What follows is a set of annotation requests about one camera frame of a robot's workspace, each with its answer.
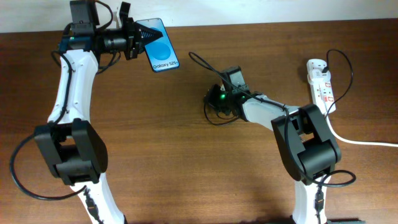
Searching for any white power strip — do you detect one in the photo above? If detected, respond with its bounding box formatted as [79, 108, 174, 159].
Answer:
[306, 58, 337, 116]

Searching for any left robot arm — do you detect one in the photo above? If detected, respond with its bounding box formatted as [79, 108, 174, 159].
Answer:
[34, 1, 163, 223]

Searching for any black USB charging cable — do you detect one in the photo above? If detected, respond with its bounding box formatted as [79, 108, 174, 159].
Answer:
[203, 49, 354, 126]

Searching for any white power strip cord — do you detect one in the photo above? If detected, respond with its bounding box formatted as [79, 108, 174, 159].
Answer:
[323, 105, 398, 148]

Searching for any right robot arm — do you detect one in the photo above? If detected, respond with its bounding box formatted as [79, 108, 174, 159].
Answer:
[204, 67, 341, 223]

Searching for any white USB charger plug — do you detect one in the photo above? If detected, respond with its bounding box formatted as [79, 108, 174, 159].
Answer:
[307, 58, 331, 83]

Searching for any blue screen Galaxy smartphone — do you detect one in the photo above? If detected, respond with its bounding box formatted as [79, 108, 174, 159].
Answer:
[138, 18, 180, 72]

